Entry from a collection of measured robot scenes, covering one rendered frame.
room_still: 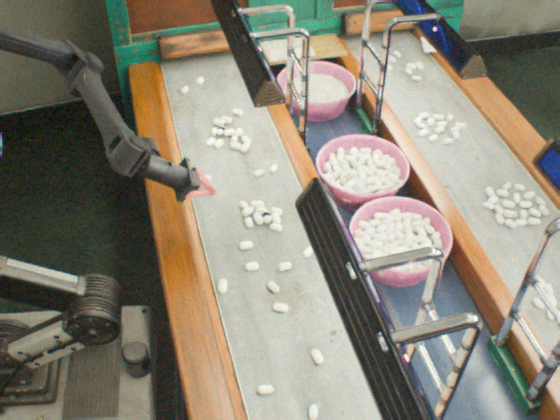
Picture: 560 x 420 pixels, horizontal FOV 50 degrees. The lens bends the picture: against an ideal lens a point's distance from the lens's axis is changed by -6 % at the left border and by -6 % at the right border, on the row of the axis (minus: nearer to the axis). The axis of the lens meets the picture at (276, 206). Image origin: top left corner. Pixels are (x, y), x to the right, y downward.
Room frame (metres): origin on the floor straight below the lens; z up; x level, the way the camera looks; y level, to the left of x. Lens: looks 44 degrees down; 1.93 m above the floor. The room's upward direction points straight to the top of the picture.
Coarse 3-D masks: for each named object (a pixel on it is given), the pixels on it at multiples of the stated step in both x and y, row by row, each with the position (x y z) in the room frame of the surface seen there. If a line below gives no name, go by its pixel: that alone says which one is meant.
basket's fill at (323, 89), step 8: (296, 80) 1.87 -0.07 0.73; (312, 80) 1.86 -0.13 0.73; (320, 80) 1.86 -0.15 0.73; (328, 80) 1.87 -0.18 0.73; (336, 80) 1.87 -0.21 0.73; (296, 88) 1.81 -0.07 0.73; (312, 88) 1.81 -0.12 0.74; (320, 88) 1.81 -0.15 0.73; (328, 88) 1.82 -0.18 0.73; (336, 88) 1.81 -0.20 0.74; (344, 88) 1.82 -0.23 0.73; (312, 96) 1.76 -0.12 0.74; (320, 96) 1.76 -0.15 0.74; (328, 96) 1.76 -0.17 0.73; (336, 96) 1.77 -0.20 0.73; (344, 96) 1.77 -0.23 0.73
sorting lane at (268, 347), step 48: (192, 96) 1.76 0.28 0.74; (240, 96) 1.75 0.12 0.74; (192, 144) 1.50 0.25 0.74; (240, 192) 1.29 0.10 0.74; (288, 192) 1.29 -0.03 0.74; (240, 240) 1.11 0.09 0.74; (288, 240) 1.11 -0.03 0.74; (240, 288) 0.95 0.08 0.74; (288, 288) 0.95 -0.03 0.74; (240, 336) 0.81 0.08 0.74; (288, 336) 0.81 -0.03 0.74; (336, 336) 0.81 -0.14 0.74; (240, 384) 0.69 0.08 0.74; (288, 384) 0.69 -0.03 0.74; (336, 384) 0.69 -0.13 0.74
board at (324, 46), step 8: (312, 40) 2.07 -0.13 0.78; (320, 40) 2.07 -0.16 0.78; (328, 40) 2.07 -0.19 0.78; (336, 40) 2.07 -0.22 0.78; (320, 48) 2.01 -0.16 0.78; (328, 48) 2.01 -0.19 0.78; (336, 48) 2.01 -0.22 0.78; (344, 48) 2.01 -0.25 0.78; (312, 56) 1.95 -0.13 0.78; (320, 56) 1.96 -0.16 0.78; (328, 56) 1.96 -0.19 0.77; (336, 56) 1.97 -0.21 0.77; (272, 64) 1.91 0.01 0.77
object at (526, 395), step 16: (544, 240) 0.79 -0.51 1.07; (544, 256) 0.79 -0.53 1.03; (528, 272) 0.79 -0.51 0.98; (528, 288) 0.79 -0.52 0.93; (512, 304) 0.80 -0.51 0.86; (512, 320) 0.79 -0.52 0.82; (496, 336) 0.82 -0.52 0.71; (528, 336) 0.73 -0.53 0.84; (496, 352) 0.78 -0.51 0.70; (544, 352) 0.68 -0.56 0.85; (512, 368) 0.73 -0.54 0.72; (544, 368) 0.65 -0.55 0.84; (512, 384) 0.70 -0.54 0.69; (528, 384) 0.68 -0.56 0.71; (544, 384) 0.64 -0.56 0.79; (528, 400) 0.64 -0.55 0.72
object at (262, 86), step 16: (224, 0) 1.74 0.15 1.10; (224, 16) 1.68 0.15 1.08; (240, 16) 1.61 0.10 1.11; (224, 32) 1.62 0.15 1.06; (240, 32) 1.53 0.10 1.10; (240, 48) 1.48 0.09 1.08; (256, 48) 1.43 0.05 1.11; (240, 64) 1.42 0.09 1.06; (256, 64) 1.36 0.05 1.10; (256, 80) 1.31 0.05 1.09; (272, 80) 1.28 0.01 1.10; (256, 96) 1.26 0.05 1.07; (272, 96) 1.27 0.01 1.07
